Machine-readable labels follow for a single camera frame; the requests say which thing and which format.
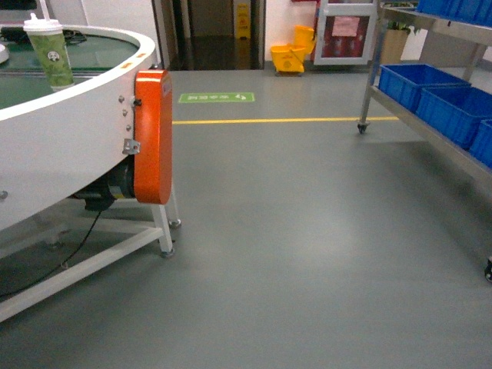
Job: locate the green paper drink cup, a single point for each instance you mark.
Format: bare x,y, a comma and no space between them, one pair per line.
48,41

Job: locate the black electric motor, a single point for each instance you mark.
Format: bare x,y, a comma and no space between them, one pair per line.
116,184

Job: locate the steel rolling shelf cart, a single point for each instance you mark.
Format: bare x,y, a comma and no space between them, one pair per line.
478,35

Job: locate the yellow wet floor sign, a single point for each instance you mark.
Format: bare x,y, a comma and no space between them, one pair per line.
242,19

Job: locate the orange motor guard cover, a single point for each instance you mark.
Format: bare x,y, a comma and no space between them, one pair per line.
153,131

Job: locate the white round conveyor table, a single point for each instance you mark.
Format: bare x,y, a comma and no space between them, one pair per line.
54,143

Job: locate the blue bin on cart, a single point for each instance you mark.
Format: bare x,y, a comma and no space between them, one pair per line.
481,146
455,112
404,83

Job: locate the red fire equipment cabinet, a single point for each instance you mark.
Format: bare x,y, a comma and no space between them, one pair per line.
344,32

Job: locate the yellow mop bucket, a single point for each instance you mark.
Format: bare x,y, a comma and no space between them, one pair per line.
289,59

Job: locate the green floor sign sticker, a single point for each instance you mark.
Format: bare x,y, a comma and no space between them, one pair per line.
216,97

